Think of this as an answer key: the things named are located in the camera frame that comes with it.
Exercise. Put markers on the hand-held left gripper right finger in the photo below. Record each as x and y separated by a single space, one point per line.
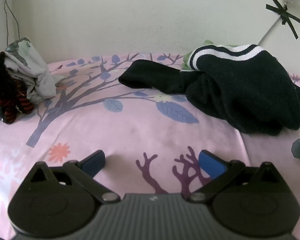
210 163

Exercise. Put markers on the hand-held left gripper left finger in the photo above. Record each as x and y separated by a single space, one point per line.
95 162

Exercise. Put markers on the black sweater with white stripes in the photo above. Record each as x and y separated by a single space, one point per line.
245 92

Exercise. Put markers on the green knitted sweater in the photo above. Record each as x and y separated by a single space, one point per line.
187 60

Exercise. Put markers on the pink floral bedsheet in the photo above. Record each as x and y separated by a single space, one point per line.
130 130

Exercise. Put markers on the grey printed garment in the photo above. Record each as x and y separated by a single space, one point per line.
36 70

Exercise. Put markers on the red black striped garment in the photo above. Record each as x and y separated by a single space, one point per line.
5 90

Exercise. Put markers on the black tape cross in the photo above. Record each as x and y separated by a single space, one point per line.
282 12

